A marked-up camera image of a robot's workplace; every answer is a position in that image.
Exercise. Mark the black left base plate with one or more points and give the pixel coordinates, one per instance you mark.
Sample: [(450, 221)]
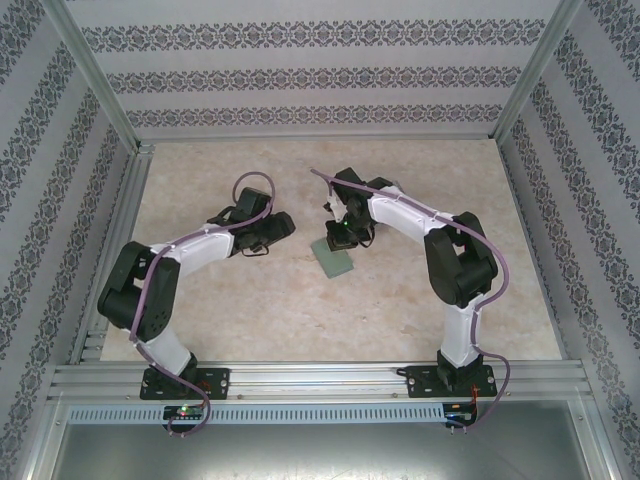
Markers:
[(220, 382)]

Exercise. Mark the controller board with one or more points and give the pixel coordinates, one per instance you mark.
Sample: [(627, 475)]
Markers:
[(185, 412), (460, 417)]

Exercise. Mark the clear acrylic card box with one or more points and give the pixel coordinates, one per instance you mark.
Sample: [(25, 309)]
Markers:
[(395, 182)]

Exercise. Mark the left controller board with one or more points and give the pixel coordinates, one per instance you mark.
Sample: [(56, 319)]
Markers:
[(185, 412)]

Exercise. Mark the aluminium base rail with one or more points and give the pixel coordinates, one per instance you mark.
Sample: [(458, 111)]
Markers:
[(320, 382)]

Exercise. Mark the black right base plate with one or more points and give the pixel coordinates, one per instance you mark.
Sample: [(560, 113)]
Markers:
[(420, 382)]

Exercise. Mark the aluminium side rail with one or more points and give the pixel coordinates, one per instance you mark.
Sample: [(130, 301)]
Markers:
[(115, 250)]

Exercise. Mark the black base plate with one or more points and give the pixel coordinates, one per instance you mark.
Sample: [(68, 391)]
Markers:
[(420, 382), (220, 382)]

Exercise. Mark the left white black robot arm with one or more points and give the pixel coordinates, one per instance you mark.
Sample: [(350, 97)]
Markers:
[(200, 247)]

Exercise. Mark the right controller board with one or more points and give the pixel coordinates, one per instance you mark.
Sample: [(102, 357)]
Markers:
[(460, 417)]

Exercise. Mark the aluminium frame post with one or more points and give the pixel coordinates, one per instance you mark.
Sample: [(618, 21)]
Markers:
[(96, 70), (536, 70)]

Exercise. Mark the grey metal sheet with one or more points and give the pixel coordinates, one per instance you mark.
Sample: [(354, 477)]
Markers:
[(320, 455)]

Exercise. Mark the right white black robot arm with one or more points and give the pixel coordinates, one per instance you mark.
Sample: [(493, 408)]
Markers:
[(400, 215)]

